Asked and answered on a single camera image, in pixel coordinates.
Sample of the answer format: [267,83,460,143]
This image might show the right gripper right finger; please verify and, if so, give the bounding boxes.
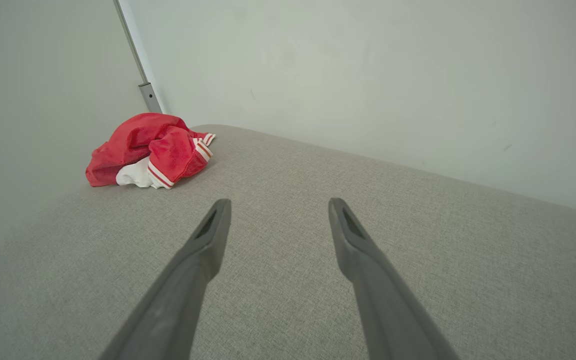
[328,197,461,360]

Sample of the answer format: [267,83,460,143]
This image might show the red basketball jersey white trim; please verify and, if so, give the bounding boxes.
[85,112,217,190]

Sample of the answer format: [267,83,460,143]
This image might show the grey metal frame post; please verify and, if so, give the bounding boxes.
[113,0,164,114]

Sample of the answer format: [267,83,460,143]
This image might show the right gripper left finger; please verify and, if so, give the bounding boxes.
[99,198,232,360]

